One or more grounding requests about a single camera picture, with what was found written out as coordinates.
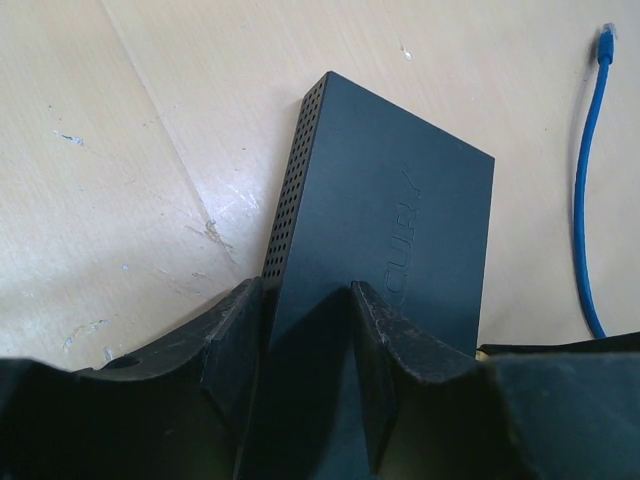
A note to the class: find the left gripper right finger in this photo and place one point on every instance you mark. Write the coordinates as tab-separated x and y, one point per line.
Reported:
505	412

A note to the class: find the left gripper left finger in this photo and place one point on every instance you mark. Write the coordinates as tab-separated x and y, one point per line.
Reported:
176	408

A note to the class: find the black network switch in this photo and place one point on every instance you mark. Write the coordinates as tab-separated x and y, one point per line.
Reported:
371	193

